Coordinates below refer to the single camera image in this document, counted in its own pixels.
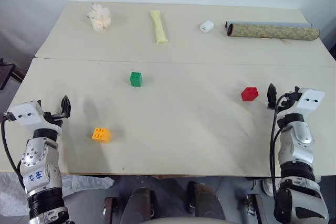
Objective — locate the grey rolled sheet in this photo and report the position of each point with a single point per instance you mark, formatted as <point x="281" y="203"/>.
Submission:
<point x="267" y="23"/>

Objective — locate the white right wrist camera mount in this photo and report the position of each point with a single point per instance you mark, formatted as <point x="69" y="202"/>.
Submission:
<point x="311" y="100"/>

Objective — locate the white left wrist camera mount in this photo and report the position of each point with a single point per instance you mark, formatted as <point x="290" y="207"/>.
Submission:
<point x="27" y="113"/>

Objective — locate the red toy brick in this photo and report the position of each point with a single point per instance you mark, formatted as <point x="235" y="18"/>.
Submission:
<point x="250" y="95"/>

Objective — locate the crumpled white cloth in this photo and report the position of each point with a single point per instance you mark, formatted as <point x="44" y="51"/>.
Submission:
<point x="100" y="18"/>

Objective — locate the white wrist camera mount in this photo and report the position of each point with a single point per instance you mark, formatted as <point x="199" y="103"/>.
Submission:
<point x="311" y="100"/>
<point x="27" y="113"/>

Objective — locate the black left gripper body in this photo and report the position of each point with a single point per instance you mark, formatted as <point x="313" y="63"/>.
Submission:
<point x="53" y="119"/>

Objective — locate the white charger adapter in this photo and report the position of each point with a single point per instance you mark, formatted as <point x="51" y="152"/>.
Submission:
<point x="207" y="26"/>

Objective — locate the brown table leg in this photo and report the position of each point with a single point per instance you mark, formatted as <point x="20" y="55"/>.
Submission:
<point x="109" y="209"/>
<point x="255" y="208"/>

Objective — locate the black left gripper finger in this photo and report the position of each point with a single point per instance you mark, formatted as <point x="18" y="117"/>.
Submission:
<point x="63" y="106"/>
<point x="69" y="107"/>

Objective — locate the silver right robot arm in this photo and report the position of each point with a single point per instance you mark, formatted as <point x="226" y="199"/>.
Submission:
<point x="299" y="150"/>

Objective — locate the rolled patterned olive mat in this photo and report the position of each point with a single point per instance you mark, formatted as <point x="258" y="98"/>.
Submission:
<point x="273" y="33"/>

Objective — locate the dark rounded shape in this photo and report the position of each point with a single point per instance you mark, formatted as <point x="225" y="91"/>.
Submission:
<point x="206" y="200"/>
<point x="139" y="204"/>

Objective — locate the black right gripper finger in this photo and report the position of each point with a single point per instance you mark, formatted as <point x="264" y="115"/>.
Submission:
<point x="269" y="96"/>
<point x="274" y="96"/>

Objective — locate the clear bubble wrap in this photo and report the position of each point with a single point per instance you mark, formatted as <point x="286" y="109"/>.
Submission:
<point x="78" y="183"/>

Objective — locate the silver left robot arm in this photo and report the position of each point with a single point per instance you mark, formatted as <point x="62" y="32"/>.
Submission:
<point x="39" y="161"/>

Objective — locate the black stand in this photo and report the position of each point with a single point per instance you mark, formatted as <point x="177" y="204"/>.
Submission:
<point x="6" y="73"/>

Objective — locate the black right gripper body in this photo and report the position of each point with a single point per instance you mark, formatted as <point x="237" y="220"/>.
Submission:
<point x="287" y="102"/>

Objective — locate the white shoe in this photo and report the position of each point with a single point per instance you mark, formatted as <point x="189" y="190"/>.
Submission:
<point x="267" y="187"/>

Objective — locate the orange toy brick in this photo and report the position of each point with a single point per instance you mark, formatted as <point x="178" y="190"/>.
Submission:
<point x="101" y="135"/>

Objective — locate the pale yellow rolled cloth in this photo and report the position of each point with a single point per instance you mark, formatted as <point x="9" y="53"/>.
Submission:
<point x="158" y="27"/>

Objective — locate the green toy brick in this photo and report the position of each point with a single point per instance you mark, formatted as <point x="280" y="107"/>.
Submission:
<point x="136" y="79"/>

